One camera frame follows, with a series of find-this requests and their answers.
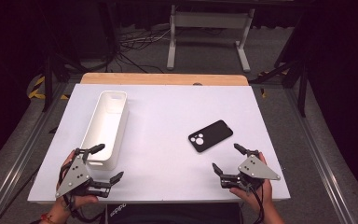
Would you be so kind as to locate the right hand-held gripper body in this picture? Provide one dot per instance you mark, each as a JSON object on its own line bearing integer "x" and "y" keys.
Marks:
{"x": 256, "y": 169}

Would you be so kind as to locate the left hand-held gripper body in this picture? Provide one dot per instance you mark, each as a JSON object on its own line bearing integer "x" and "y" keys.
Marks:
{"x": 74, "y": 175}

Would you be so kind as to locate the white plastic bin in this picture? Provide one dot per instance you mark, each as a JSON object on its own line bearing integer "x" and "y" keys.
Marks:
{"x": 105, "y": 130}

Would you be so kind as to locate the black phone case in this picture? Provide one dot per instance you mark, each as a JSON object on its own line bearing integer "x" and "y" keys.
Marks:
{"x": 210, "y": 135}

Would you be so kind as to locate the person's left hand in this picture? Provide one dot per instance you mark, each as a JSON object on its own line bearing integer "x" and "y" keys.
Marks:
{"x": 80, "y": 201}

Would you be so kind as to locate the person's black clothing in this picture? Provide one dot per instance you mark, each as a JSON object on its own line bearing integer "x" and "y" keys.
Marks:
{"x": 174, "y": 214}

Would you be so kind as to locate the white board sheet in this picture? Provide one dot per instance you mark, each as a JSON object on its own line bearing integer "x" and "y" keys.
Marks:
{"x": 167, "y": 118}

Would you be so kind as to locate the yellow black floor tape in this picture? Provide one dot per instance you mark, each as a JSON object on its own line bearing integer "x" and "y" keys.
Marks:
{"x": 37, "y": 91}

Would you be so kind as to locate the black tripod stand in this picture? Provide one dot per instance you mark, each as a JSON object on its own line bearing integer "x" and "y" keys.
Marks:
{"x": 48, "y": 81}

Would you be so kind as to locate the black metal stand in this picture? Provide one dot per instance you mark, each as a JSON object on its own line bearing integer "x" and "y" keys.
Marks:
{"x": 303, "y": 90}

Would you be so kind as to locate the wooden table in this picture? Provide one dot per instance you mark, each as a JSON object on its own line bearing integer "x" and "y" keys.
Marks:
{"x": 167, "y": 79}

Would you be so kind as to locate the aluminium floor rail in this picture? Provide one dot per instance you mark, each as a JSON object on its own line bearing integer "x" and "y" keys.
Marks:
{"x": 320, "y": 161}
{"x": 15, "y": 168}

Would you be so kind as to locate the white metal stand frame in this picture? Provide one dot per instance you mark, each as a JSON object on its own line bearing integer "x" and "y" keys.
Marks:
{"x": 209, "y": 20}

